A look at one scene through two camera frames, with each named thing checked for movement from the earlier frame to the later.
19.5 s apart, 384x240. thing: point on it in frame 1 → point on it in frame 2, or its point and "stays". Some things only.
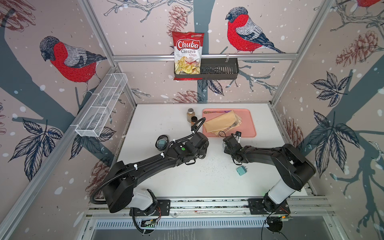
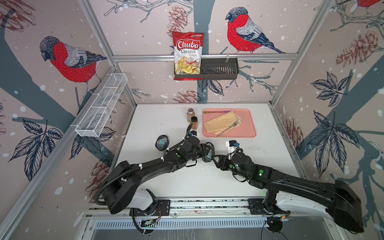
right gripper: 225,150 → 222,159
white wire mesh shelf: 94,118 stays
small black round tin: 161,142 stays
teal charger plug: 162,143 stays
